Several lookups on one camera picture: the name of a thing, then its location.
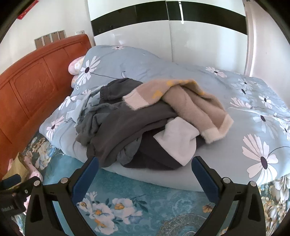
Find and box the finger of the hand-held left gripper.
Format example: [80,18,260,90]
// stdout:
[2,174,22,185]

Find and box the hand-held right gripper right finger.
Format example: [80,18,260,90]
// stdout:
[191,156,266,236]

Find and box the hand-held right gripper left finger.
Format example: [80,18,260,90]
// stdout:
[24,156,99,236]

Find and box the beige fuzzy sweater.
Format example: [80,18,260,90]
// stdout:
[122,79,234,144]

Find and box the folded olive garment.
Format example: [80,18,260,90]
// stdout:
[2,152,31,181]

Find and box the folded pink garment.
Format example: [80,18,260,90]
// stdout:
[7,156,44,182]

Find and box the white fleece cloth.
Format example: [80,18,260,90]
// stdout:
[154,118,200,166]

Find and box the black garment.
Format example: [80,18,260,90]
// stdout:
[122,132,205,171]

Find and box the teal floral blanket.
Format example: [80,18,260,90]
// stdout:
[14,134,290,236]

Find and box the dark grey sweatshirt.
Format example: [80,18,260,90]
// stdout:
[76,101,176,167]

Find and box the light blue shirt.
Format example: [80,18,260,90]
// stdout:
[67,86,107,127]

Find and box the red-brown wooden headboard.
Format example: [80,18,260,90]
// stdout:
[0,34,92,180]

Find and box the grey knit sweater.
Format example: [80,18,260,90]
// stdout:
[100,78,144,103]

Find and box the light blue floral duvet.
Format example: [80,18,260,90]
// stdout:
[39,45,290,192]

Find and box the pink pillow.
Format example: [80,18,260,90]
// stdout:
[68,56,86,88]

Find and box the pale pink curtain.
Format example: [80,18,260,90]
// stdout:
[242,0,290,79]

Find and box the white wardrobe with black band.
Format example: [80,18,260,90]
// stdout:
[87,0,250,68]

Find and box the row of wall switch panels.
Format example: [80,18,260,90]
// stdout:
[34,30,67,50]

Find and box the red wall decoration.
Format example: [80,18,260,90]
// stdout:
[20,0,38,20]

